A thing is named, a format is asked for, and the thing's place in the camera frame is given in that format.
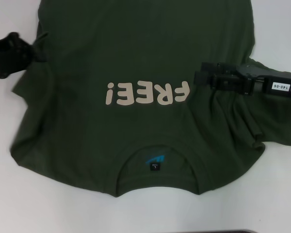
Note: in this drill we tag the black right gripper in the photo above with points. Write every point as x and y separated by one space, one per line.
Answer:
247 80

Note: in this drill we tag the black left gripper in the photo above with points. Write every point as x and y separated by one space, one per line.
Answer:
7 55

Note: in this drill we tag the dark green FREE print t-shirt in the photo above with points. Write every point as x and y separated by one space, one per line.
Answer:
135 48

